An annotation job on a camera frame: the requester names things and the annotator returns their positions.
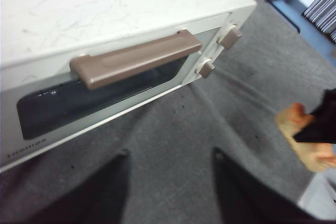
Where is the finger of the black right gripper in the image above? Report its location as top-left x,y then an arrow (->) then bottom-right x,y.
292,89 -> 336,145

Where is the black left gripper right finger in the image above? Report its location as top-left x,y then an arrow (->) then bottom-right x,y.
212,147 -> 336,224

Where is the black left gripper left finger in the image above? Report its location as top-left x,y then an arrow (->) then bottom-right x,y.
0,149 -> 131,224

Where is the orange bread loaf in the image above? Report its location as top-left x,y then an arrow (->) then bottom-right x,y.
274,102 -> 336,174

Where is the oven door with brown handle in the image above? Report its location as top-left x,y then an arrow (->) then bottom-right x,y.
0,11 -> 234,173

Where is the cream oven knob brown grip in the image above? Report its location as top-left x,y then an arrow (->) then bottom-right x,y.
216,23 -> 244,50
194,57 -> 216,80

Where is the white Toshiba toaster oven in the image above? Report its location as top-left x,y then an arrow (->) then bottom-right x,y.
0,0 -> 257,174

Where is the grey striped panel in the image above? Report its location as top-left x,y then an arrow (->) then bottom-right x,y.
302,0 -> 336,42

